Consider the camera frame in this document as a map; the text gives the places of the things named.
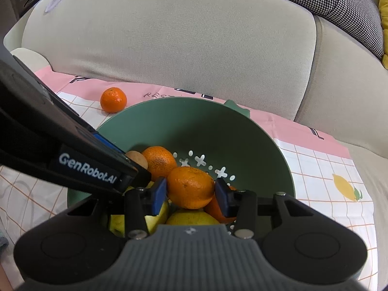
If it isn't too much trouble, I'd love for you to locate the green plastic colander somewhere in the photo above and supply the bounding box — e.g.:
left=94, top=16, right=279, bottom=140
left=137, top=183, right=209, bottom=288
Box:
left=67, top=97, right=296, bottom=237

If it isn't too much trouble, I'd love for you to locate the yellow cushion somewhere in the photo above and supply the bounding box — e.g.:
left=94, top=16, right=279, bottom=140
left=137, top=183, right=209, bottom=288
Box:
left=377, top=0, right=388, bottom=57

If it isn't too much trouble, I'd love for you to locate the large yellow pear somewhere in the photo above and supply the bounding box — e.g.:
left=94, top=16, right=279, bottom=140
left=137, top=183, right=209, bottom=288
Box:
left=108, top=185, right=170, bottom=237

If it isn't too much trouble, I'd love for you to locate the orange tangerine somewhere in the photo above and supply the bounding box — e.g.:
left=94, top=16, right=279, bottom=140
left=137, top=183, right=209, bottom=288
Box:
left=100, top=87, right=127, bottom=113
left=204, top=186, right=238, bottom=223
left=167, top=166, right=216, bottom=210
left=142, top=146, right=178, bottom=182

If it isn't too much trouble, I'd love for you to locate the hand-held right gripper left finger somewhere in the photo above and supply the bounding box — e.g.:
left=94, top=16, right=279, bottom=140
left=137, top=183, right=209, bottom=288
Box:
left=67, top=177, right=169, bottom=239

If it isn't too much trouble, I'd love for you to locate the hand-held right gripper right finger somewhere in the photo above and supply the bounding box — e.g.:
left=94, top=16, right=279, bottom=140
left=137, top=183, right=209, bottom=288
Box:
left=215, top=177, right=307, bottom=239

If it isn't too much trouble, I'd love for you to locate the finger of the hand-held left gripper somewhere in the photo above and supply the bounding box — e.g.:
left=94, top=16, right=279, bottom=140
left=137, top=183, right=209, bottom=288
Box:
left=91, top=127, right=152, bottom=194

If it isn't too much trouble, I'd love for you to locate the pink checked printed cloth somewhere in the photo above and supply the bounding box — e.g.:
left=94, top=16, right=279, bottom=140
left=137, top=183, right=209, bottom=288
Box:
left=0, top=67, right=378, bottom=291

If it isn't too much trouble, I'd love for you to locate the beige sofa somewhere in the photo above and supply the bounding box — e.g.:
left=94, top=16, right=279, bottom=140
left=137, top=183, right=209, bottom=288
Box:
left=0, top=0, right=388, bottom=291

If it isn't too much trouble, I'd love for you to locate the brown kiwi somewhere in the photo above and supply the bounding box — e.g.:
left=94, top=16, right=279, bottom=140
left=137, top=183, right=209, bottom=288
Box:
left=125, top=151, right=148, bottom=170

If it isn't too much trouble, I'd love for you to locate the houndstooth cushion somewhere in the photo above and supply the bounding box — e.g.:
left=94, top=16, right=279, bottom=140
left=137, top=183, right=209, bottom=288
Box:
left=249, top=0, right=384, bottom=59

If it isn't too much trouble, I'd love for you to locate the white ribbon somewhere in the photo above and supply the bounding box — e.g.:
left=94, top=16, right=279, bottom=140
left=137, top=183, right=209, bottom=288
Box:
left=44, top=0, right=73, bottom=14

